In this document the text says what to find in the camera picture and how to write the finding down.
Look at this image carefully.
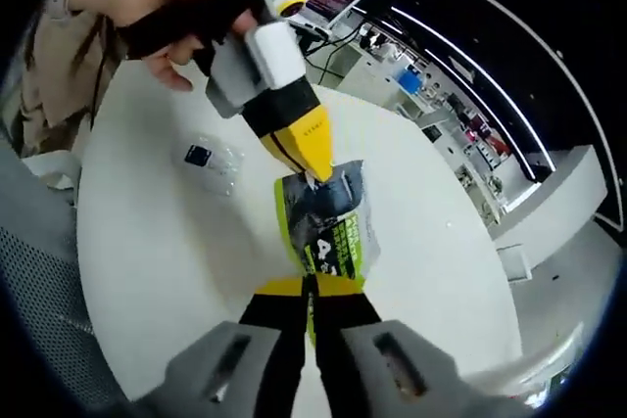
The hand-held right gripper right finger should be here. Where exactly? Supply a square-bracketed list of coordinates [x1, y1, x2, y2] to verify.
[312, 275, 535, 418]

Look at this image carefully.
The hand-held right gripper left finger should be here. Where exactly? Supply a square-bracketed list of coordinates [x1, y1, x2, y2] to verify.
[135, 276, 317, 418]

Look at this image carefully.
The clear sachet dark square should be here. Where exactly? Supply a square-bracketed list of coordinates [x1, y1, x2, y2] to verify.
[170, 132, 246, 197]

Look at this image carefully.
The green black skincare sachet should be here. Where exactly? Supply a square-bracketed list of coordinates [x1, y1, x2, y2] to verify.
[272, 159, 382, 346]

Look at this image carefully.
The blue storage bin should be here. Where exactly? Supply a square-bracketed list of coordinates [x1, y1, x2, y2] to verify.
[397, 69, 423, 96]

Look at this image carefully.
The person's light top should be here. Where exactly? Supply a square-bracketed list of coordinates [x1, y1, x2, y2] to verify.
[9, 0, 131, 160]

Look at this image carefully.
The ceiling light strip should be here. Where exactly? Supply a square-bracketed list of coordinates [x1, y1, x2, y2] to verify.
[415, 40, 536, 179]
[391, 6, 551, 179]

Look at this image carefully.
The white mesh office chair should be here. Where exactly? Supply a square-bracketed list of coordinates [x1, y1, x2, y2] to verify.
[0, 143, 123, 414]

